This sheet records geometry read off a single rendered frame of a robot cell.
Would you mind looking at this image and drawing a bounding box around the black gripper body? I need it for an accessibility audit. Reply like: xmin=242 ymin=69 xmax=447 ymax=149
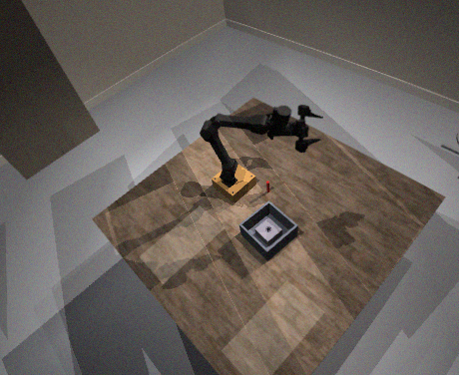
xmin=286 ymin=105 xmax=309 ymax=153

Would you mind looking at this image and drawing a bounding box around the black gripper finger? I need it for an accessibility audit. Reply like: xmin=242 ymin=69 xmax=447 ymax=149
xmin=308 ymin=110 xmax=323 ymax=119
xmin=304 ymin=139 xmax=321 ymax=149

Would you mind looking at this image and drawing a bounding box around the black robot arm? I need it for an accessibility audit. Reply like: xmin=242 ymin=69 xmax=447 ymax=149
xmin=200 ymin=106 xmax=308 ymax=188

